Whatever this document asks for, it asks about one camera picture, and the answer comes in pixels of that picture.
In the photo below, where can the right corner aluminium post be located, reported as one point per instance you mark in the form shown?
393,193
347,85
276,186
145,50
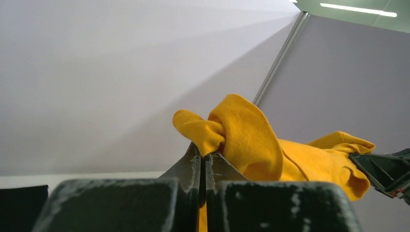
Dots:
285,49

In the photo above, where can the ceiling light strip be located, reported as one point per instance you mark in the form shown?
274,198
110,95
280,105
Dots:
360,10

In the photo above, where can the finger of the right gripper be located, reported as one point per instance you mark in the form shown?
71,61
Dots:
389,174

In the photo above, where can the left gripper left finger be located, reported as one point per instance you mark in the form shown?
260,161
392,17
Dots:
169,203

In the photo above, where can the folded black t shirt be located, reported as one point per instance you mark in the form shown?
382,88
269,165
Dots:
20,207

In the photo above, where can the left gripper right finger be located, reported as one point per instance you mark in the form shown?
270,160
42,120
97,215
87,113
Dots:
236,204

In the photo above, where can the yellow t shirt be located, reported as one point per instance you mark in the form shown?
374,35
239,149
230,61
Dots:
240,131

